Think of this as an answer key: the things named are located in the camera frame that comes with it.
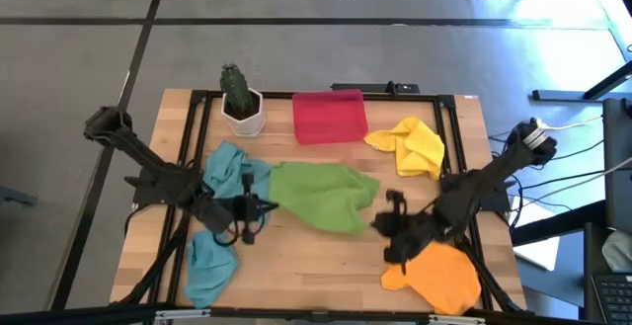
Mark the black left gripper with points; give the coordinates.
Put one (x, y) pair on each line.
(247, 209)

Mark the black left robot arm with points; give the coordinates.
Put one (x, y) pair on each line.
(148, 159)

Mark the green microfiber towel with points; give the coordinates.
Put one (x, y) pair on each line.
(321, 196)

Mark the green cactus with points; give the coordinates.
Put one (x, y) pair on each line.
(236, 88)

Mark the orange microfiber towel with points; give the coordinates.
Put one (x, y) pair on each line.
(444, 285)

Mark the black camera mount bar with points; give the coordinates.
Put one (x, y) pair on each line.
(375, 88)

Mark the yellow power plug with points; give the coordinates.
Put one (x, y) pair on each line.
(538, 126)

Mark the black keyboard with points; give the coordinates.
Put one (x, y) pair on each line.
(612, 295)

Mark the black beam with silver brackets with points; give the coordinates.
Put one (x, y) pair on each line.
(296, 316)

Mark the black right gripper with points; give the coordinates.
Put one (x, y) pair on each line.
(407, 231)

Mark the dark grey monitor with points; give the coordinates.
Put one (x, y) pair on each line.
(619, 167)

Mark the grey cloth bundle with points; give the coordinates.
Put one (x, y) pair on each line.
(619, 251)

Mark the black aluminium table frame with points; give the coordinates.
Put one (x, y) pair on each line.
(276, 95)

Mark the white flat board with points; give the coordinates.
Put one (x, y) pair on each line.
(540, 253)

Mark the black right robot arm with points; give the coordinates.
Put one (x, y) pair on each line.
(469, 191)

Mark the teal microfiber towel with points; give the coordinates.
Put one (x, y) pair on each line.
(224, 167)
(210, 270)

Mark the white hexagonal plant pot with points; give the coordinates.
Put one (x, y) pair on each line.
(244, 125)

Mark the black desk foot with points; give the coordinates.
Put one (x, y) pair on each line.
(568, 95)

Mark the red plastic bin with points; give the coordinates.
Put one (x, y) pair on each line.
(328, 117)

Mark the grey chair foot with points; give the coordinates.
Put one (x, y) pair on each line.
(15, 197)

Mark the black slanted desk bar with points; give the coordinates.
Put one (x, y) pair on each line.
(558, 223)

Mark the yellow microfiber towel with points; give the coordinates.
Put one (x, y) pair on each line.
(415, 147)

